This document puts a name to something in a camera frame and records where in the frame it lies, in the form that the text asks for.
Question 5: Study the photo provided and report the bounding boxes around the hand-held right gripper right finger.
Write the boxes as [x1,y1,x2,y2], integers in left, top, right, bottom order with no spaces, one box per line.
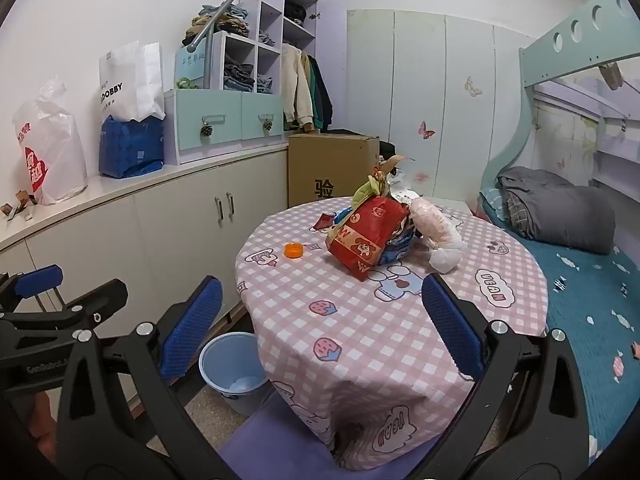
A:
[421,274,591,480]

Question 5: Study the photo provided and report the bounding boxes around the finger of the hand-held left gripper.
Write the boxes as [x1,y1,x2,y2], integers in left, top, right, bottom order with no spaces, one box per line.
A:
[0,264,66,312]
[0,280,129,356]

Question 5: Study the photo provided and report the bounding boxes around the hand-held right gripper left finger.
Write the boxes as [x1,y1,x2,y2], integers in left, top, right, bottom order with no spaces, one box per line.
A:
[54,275,236,480]

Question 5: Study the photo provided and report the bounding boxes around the light blue plastic bucket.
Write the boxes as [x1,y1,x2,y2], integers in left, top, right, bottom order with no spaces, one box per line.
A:
[199,331,273,416]

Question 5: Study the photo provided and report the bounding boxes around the blue white snack packet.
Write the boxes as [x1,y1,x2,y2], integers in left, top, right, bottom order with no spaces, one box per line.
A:
[377,225,418,267]

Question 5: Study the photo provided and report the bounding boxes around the pinkish white plastic bag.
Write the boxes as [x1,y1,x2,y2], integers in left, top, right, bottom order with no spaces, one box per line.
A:
[409,197,468,275]

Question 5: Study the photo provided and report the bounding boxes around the red snack bag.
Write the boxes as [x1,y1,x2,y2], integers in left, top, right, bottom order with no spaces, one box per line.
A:
[325,195,413,282]

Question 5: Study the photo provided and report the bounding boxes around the person's left hand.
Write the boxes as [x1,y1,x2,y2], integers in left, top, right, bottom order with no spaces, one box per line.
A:
[27,390,58,461]

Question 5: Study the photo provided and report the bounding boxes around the brown paper scraps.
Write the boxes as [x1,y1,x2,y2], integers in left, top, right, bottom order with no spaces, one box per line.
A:
[0,189,38,223]

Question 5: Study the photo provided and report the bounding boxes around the pink checked tablecloth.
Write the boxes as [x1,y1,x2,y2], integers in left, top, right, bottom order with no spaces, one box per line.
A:
[234,195,550,471]

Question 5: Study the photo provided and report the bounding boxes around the white low cabinet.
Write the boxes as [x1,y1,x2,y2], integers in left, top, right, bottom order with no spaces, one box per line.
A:
[0,145,291,356]

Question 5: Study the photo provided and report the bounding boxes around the white red printed plastic bag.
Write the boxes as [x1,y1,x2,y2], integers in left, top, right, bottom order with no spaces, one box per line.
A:
[12,76,88,206]

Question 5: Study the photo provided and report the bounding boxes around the teal printed bed sheet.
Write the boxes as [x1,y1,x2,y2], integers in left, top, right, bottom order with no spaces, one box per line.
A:
[477,187,640,466]

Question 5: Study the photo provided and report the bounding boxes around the person's purple pants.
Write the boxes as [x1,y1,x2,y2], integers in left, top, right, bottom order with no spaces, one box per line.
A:
[217,387,436,480]

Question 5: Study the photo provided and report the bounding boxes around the green yellow leafy wrapper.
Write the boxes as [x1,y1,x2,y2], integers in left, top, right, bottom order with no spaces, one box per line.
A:
[352,175,391,211]

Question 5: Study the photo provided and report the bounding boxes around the blue plastic package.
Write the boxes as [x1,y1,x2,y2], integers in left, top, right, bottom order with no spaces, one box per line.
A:
[98,115,166,180]

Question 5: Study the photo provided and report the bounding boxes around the grey duvet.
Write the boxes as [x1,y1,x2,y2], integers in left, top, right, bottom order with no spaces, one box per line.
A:
[497,166,617,255]

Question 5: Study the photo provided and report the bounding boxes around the brown paper scrap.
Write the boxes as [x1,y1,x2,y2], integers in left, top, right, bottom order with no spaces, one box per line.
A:
[375,155,416,176]

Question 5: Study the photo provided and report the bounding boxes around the brown cardboard box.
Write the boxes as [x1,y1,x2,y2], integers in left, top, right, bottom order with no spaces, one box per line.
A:
[287,132,381,209]

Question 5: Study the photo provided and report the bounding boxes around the white paper bag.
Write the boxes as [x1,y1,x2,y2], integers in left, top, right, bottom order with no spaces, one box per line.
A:
[97,40,166,122]

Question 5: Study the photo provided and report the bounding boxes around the white wardrobe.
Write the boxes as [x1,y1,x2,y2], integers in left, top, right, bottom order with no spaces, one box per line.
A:
[345,9,536,201]

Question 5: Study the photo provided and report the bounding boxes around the folded jeans stack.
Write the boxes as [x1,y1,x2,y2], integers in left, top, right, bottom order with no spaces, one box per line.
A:
[222,62,275,95]

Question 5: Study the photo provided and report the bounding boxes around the dark green hanging jacket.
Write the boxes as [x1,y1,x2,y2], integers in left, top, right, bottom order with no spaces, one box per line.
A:
[305,52,334,131]

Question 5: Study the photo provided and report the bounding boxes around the beige hanging jacket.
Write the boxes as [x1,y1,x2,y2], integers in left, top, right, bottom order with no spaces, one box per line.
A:
[282,44,316,133]

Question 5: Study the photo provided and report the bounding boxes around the pile of folded clothes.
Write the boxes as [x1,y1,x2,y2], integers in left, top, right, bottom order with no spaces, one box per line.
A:
[181,4,251,47]

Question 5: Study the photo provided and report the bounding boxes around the white cube shelf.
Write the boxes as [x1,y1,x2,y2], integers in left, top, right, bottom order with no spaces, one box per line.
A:
[207,0,319,95]

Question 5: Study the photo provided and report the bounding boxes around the dark folded clothes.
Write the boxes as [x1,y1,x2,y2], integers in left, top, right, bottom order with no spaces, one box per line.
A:
[284,2,317,26]

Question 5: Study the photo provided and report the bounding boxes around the teal bunk bed frame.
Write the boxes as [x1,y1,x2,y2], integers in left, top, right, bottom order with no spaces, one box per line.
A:
[480,0,640,196]

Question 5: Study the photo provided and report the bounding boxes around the grey metal rail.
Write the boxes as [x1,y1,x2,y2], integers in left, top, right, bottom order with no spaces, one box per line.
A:
[190,0,321,53]

